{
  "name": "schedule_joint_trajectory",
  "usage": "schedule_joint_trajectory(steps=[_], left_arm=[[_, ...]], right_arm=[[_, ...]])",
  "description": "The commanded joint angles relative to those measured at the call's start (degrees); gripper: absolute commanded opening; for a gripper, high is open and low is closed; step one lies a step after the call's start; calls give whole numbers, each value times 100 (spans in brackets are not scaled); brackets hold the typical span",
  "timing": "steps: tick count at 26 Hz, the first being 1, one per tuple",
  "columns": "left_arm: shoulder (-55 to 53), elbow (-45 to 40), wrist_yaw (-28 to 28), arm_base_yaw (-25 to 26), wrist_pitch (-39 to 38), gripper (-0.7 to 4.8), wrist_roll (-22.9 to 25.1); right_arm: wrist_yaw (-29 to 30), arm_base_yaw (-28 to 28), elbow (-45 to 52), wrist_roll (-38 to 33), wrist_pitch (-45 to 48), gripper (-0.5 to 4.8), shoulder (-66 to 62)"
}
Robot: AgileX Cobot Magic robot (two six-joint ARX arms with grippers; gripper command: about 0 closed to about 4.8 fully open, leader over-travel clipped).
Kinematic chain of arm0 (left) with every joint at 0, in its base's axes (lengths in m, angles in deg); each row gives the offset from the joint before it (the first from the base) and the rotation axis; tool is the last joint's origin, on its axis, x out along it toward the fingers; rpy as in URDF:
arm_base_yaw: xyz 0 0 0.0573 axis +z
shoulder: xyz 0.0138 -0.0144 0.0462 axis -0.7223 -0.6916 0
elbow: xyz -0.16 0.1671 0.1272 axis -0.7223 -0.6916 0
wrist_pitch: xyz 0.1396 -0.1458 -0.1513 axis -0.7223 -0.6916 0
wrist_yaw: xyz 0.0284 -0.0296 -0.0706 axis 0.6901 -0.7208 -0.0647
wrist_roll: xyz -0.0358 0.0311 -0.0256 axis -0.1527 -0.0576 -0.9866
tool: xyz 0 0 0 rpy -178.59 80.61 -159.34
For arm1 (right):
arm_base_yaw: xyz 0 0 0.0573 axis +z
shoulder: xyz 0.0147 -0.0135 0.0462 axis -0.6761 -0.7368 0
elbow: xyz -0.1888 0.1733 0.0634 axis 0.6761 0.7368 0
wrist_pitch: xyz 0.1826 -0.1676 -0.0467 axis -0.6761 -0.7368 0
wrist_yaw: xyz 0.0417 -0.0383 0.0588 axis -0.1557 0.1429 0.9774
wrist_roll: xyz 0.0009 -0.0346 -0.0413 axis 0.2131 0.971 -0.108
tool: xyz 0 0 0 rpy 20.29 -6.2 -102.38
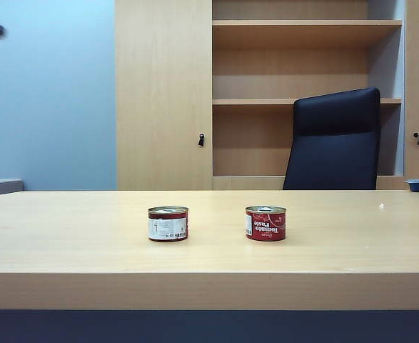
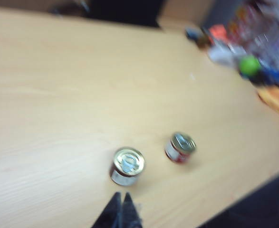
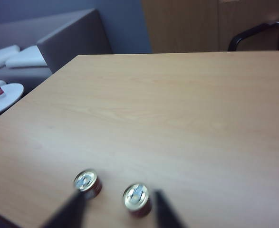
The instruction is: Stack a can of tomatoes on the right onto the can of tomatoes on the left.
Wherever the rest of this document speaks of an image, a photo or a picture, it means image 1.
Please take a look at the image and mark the grey low cabinet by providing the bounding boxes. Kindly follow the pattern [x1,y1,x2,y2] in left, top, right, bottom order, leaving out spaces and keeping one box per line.
[0,178,25,198]

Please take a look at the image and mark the tomato can white label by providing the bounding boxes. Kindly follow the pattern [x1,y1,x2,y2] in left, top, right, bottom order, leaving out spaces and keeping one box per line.
[147,205,189,243]

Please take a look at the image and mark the black office chair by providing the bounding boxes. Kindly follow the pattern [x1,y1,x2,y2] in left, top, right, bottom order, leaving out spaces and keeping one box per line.
[282,87,381,191]

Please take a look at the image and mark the red tomato paste can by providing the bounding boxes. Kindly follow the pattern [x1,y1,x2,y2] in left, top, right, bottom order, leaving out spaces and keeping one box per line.
[244,205,288,242]

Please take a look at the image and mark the wooden shelf cabinet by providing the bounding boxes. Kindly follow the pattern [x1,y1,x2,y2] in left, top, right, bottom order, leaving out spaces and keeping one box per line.
[114,0,419,191]

